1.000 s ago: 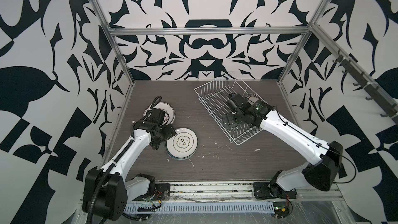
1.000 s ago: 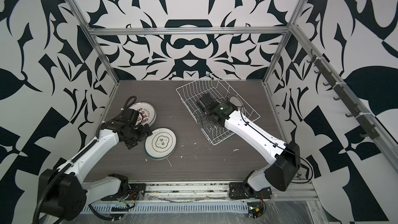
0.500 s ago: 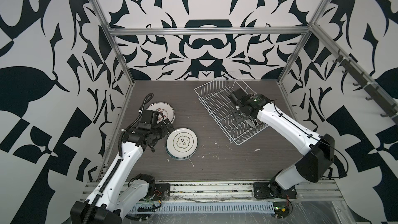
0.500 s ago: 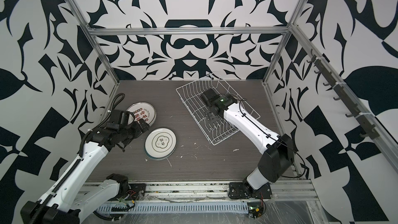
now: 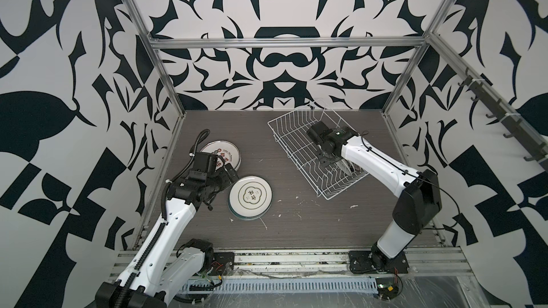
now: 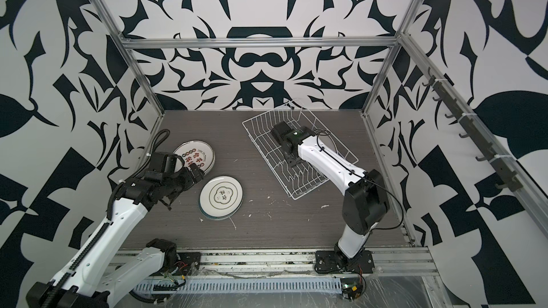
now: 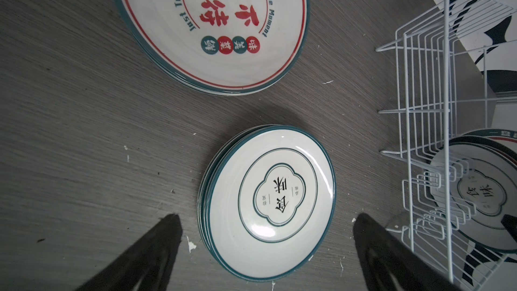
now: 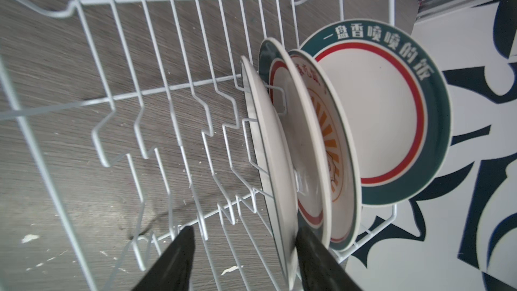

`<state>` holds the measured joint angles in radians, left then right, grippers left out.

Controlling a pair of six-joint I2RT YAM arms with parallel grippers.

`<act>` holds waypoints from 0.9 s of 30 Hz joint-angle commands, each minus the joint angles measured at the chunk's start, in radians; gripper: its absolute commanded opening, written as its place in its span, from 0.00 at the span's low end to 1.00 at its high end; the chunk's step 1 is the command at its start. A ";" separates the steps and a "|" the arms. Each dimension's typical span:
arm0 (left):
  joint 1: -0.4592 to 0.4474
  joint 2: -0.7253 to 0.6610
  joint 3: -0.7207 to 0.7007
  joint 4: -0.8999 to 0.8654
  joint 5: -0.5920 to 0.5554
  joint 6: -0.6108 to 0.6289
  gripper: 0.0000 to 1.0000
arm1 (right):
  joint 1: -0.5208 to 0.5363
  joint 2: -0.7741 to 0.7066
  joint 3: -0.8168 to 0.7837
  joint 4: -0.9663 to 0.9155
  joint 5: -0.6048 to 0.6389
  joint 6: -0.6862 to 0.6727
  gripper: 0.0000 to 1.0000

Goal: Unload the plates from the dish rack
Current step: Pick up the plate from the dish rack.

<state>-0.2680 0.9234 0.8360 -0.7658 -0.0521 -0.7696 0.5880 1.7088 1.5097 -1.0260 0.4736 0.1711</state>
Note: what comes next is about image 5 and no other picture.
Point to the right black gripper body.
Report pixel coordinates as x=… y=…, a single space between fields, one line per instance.
x=322 y=158

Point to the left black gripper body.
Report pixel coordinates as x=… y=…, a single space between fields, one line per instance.
x=221 y=180

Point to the row plate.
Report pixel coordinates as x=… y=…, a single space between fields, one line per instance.
x=250 y=198
x=227 y=150

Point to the white wire dish rack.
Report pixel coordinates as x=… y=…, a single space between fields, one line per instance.
x=327 y=176

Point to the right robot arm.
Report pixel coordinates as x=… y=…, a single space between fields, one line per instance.
x=418 y=193

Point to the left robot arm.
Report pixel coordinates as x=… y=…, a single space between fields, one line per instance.
x=150 y=280

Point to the small circuit board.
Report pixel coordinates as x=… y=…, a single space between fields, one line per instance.
x=388 y=288

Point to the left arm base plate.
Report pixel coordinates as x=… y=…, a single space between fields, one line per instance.
x=218 y=263

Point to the white slotted cable duct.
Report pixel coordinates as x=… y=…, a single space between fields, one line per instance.
x=364 y=285

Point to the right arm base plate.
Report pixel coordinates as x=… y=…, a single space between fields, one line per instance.
x=375 y=262

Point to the aluminium frame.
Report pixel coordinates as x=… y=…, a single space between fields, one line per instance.
x=430 y=39

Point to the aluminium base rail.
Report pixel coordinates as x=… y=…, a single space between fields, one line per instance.
x=303 y=263

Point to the wall hook rail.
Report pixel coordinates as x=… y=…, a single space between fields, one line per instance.
x=500 y=111

